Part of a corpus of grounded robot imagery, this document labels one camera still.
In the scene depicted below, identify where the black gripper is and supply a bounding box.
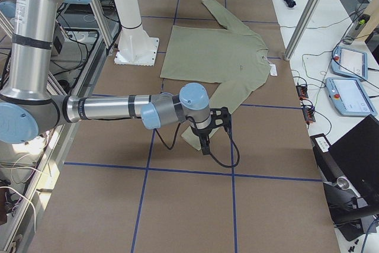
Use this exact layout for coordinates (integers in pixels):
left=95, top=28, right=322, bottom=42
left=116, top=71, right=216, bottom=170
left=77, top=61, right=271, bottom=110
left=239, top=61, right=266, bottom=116
left=191, top=107, right=231, bottom=155

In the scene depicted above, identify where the sage green long-sleeve shirt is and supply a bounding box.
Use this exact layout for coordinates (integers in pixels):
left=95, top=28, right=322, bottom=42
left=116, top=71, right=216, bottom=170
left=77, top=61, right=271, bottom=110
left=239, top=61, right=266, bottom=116
left=160, top=0, right=271, bottom=150

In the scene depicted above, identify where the white shirt price tag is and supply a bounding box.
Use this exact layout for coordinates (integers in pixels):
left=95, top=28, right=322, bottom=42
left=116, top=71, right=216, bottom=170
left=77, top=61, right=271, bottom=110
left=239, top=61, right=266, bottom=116
left=270, top=63, right=278, bottom=76

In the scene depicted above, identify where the orange electronics module near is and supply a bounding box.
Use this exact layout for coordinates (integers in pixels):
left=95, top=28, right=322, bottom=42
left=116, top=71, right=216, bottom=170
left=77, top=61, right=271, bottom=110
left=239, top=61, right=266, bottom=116
left=302, top=105, right=316, bottom=125

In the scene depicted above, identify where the orange electronics module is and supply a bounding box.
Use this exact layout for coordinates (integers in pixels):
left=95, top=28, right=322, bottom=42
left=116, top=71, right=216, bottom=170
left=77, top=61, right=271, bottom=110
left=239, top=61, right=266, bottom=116
left=302, top=105, right=316, bottom=125
left=296, top=84, right=309, bottom=100

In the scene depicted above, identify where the orange electronics module far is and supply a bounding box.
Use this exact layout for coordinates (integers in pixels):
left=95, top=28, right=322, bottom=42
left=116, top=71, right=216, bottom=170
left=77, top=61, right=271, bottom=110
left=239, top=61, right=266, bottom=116
left=296, top=84, right=309, bottom=100

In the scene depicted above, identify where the near blue teach pendant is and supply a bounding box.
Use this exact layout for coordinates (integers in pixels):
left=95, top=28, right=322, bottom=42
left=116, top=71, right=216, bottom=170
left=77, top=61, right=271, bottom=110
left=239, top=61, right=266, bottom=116
left=325, top=78, right=378, bottom=117

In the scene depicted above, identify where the blue teach pendant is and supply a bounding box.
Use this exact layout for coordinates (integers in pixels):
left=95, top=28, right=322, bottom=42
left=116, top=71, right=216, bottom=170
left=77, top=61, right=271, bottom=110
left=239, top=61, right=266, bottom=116
left=331, top=46, right=368, bottom=81
left=325, top=78, right=378, bottom=117

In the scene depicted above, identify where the far blue teach pendant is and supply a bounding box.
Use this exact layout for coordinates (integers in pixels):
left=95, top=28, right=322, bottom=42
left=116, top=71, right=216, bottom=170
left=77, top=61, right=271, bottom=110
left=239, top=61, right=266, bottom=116
left=331, top=46, right=368, bottom=81

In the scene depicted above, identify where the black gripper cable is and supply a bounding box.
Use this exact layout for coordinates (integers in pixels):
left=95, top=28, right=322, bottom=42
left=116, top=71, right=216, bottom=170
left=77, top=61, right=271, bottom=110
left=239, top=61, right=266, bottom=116
left=153, top=116, right=240, bottom=168

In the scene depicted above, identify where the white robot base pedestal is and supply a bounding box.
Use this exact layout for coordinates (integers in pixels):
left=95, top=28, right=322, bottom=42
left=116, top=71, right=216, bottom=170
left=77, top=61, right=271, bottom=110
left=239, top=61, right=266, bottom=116
left=114, top=0, right=159, bottom=66

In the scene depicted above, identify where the aluminium frame post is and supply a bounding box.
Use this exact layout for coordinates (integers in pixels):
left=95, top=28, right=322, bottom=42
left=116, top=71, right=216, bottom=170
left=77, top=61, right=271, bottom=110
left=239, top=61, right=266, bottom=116
left=284, top=0, right=320, bottom=61

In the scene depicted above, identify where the aluminium truss frame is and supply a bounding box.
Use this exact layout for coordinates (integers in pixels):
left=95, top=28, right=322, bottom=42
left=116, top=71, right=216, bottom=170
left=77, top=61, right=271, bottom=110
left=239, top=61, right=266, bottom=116
left=1, top=14, right=111, bottom=252

